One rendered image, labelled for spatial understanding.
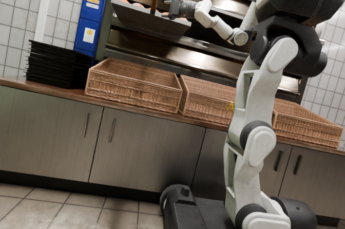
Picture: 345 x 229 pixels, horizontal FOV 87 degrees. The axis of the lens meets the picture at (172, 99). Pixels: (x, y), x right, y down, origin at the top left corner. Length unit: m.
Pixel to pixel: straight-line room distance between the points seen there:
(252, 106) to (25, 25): 1.70
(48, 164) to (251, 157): 1.04
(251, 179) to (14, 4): 1.93
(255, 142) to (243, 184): 0.20
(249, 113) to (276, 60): 0.21
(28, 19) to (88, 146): 1.14
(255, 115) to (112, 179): 0.85
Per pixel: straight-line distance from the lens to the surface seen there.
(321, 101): 2.32
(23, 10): 1.90
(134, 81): 1.08
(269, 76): 0.76
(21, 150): 1.29
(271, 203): 1.02
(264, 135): 0.76
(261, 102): 0.79
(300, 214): 1.08
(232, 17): 1.66
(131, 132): 1.08
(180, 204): 1.03
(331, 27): 2.39
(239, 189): 0.86
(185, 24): 1.37
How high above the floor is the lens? 0.75
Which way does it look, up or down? 4 degrees down
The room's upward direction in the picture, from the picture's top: 13 degrees clockwise
